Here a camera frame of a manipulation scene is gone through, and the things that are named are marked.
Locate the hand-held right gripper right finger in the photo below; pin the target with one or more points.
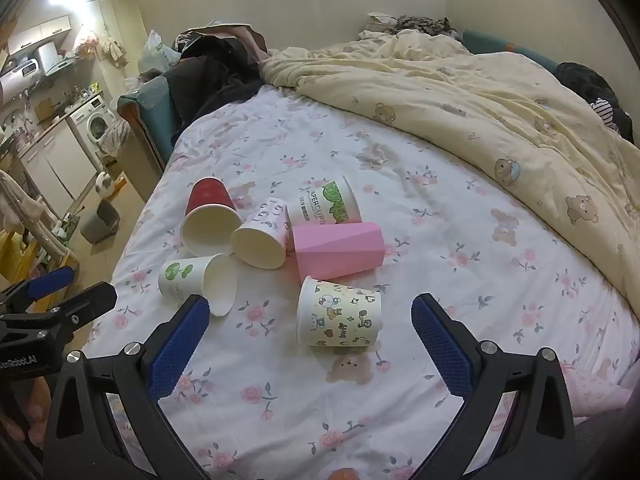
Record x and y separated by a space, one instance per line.
444 347

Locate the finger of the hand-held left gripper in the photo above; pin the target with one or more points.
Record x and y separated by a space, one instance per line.
82 302
50 281

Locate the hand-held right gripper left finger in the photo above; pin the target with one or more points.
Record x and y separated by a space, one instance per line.
179 347

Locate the cartoon print paper cup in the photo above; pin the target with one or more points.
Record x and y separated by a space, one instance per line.
340 317

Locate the green leaf paper cup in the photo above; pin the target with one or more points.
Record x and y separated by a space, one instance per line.
190 277

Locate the pink faceted cup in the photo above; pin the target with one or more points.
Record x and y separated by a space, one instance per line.
340 250

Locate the red paper cup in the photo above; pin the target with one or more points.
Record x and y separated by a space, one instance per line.
210 195

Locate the purple print paper cup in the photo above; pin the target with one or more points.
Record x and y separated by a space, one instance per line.
270 217

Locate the tall green print paper cup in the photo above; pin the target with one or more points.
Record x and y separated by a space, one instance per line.
325 202

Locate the person's left hand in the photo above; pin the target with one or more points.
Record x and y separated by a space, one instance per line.
39 410

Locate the yellow rack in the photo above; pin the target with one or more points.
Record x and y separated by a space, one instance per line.
20 260

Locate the beige hanging cloth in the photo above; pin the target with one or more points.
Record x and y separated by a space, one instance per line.
25 210

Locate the grey trash bin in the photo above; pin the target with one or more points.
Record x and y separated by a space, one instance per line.
100 222

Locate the floral bed sheet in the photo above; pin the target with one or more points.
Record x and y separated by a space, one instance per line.
450 250

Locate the black and white ball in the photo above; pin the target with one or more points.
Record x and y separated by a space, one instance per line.
104 185

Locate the white floor cabinet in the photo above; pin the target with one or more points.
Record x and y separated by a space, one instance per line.
55 165

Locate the patterned towel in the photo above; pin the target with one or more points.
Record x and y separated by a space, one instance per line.
116 139

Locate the pink cloth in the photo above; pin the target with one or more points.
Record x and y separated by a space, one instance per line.
595 390

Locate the white washing machine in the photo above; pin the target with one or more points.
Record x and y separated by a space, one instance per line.
90 122

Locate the white water heater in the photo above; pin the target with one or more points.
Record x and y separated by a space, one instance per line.
17 80

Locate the yellow bear print duvet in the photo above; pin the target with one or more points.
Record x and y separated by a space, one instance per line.
450 100

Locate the white plastic bag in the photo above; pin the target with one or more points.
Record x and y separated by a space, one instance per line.
152 52

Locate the dark clothes pile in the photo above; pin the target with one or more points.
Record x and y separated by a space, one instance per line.
215 75

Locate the striped cloth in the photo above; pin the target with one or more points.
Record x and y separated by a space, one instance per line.
604 112

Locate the black clothing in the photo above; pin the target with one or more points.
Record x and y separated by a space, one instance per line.
582 82

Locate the teal headboard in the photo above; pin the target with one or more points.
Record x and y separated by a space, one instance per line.
520 52

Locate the patterned pillow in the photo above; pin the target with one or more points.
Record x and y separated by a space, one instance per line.
420 24

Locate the teal bed frame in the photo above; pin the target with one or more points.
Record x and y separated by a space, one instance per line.
152 115

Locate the white wall cabinet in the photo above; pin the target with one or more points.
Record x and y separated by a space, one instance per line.
40 35

